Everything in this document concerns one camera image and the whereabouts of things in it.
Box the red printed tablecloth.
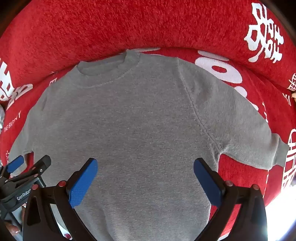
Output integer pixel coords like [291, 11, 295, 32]
[0, 0, 296, 241]

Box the person's left hand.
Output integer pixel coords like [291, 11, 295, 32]
[5, 220, 23, 235]

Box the grey knit sweater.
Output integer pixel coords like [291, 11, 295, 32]
[8, 50, 289, 241]

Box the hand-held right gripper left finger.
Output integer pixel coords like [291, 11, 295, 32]
[22, 158, 99, 241]

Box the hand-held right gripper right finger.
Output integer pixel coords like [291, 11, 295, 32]
[193, 158, 269, 241]

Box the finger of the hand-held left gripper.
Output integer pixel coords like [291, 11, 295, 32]
[9, 155, 52, 186]
[0, 155, 25, 179]

